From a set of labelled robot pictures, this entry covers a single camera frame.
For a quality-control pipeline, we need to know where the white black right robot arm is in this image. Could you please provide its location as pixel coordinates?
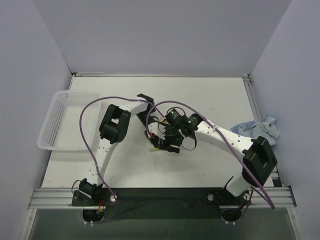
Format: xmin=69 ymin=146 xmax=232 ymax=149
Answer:
xmin=164 ymin=108 xmax=278 ymax=205

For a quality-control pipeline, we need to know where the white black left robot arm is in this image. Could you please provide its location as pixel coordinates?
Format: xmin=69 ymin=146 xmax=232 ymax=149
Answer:
xmin=79 ymin=93 xmax=155 ymax=206

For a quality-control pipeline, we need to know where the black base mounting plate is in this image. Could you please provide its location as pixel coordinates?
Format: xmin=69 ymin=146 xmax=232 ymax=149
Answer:
xmin=71 ymin=188 xmax=252 ymax=223

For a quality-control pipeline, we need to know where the white perforated plastic basket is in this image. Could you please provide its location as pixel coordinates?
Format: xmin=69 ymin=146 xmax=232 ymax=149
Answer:
xmin=37 ymin=90 xmax=101 ymax=152

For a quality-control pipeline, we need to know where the light blue towel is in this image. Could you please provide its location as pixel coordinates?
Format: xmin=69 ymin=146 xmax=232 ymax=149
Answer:
xmin=230 ymin=115 xmax=280 ymax=146

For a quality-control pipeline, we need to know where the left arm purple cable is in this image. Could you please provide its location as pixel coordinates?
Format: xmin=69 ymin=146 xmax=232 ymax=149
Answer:
xmin=79 ymin=96 xmax=166 ymax=225

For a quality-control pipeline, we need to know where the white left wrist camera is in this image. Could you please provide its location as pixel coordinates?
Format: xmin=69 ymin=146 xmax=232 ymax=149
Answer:
xmin=148 ymin=122 xmax=166 ymax=140

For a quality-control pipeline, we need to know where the aluminium right side rail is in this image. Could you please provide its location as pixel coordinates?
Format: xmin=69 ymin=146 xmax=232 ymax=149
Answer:
xmin=242 ymin=77 xmax=291 ymax=186

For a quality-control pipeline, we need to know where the aluminium rail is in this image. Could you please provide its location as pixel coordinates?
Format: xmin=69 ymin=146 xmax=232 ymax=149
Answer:
xmin=27 ymin=186 xmax=297 ymax=210
xmin=242 ymin=77 xmax=291 ymax=186

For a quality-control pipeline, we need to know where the aluminium front rail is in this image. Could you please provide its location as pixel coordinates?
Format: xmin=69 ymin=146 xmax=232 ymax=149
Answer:
xmin=27 ymin=186 xmax=297 ymax=210

